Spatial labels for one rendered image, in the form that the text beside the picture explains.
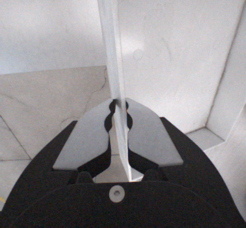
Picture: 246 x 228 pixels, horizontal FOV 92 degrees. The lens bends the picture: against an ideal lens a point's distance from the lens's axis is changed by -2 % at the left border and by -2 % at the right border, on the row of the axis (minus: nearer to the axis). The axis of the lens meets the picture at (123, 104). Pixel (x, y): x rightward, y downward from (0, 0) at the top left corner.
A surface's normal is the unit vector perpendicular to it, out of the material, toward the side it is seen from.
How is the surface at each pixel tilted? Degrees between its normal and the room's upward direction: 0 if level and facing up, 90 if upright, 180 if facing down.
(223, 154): 0
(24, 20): 0
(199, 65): 17
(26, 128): 0
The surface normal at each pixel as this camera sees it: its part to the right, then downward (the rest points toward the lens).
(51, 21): 0.02, 0.50
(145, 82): 0.32, 0.47
